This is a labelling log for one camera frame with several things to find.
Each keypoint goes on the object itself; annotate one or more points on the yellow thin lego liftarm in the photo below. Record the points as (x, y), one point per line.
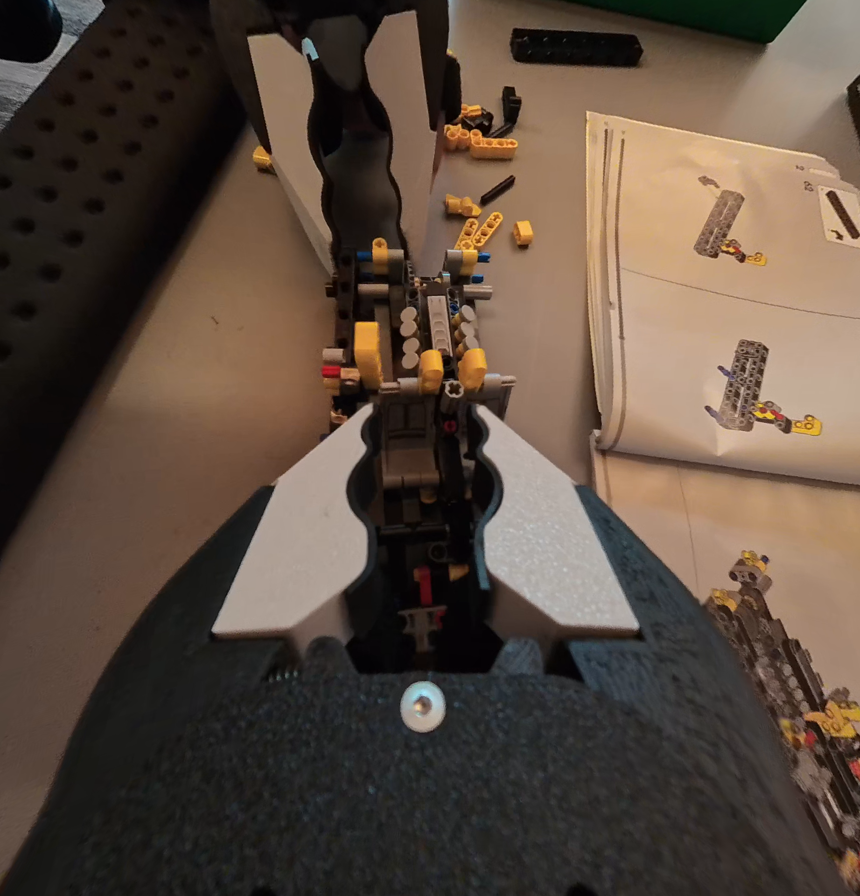
(468, 234)
(489, 227)

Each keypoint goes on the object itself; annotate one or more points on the yellow lego block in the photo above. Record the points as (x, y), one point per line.
(522, 233)

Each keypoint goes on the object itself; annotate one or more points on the black perforated panel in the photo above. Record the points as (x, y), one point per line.
(66, 210)

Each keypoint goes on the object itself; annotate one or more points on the black lego brick beam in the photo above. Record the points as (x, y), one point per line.
(577, 47)

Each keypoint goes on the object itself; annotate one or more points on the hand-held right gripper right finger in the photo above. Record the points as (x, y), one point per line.
(556, 553)

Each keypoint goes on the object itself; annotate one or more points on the yellow lego cone connector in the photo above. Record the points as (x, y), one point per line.
(461, 206)

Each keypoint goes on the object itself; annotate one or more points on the small yellow lego piece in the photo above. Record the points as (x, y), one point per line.
(263, 157)

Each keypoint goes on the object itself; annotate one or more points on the yellow lego beam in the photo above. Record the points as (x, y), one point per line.
(494, 148)

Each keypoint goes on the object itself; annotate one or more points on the lego car chassis model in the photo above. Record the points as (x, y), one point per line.
(430, 336)

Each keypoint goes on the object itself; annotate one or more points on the black lego axle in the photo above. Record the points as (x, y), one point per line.
(498, 189)

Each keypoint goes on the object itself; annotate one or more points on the green plastic box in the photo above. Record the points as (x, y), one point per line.
(682, 17)

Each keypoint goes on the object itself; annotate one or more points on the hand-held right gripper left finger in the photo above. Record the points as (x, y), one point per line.
(297, 553)

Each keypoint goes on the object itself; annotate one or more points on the black thin lego piece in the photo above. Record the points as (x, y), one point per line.
(502, 127)

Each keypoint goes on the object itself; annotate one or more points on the yellow lego round connector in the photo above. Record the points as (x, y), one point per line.
(458, 138)

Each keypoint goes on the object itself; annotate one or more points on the lego instruction booklet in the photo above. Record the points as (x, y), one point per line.
(682, 315)

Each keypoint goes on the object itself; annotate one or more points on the yellow and black lego connector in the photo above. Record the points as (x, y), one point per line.
(475, 114)

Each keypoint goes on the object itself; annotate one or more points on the black lego frame subassembly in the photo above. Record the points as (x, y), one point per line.
(344, 308)

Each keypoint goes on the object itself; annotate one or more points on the black lego angle connector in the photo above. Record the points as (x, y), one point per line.
(512, 99)

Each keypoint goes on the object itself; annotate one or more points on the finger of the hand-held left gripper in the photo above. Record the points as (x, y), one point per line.
(286, 119)
(412, 105)

